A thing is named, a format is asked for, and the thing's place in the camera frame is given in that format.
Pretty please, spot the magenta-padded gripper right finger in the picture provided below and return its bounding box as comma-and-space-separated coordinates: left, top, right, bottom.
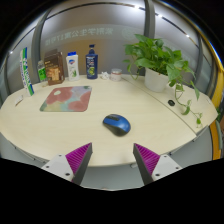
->
132, 143, 183, 185

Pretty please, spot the dark blue pump bottle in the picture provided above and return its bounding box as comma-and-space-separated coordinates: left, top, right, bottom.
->
85, 44, 99, 80

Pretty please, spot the small white card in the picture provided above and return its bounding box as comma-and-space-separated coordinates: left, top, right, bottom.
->
13, 94, 25, 107

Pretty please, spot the floral pastel mouse pad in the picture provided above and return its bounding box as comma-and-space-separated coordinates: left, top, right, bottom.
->
39, 85, 93, 113

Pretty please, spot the blue and black computer mouse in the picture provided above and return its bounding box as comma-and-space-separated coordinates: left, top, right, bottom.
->
102, 113, 132, 137

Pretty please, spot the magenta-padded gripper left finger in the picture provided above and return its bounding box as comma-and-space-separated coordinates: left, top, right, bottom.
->
41, 142, 93, 186

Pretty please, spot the green plant in white pot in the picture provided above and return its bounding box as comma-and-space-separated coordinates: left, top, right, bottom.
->
122, 33, 204, 126

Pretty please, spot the crumpled white tissue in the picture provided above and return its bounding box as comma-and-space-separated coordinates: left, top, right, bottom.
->
100, 71, 111, 81

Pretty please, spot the brown cardboard carton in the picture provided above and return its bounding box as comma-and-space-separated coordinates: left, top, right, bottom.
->
43, 49, 66, 86

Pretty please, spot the clear bottle with green label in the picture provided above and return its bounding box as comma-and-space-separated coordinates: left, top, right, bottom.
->
36, 59, 48, 84

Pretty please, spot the white bottle with blue cap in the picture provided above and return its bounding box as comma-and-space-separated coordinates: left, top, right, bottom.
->
65, 51, 81, 82

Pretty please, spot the small jar with white lid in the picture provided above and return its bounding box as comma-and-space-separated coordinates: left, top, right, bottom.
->
109, 68, 123, 82

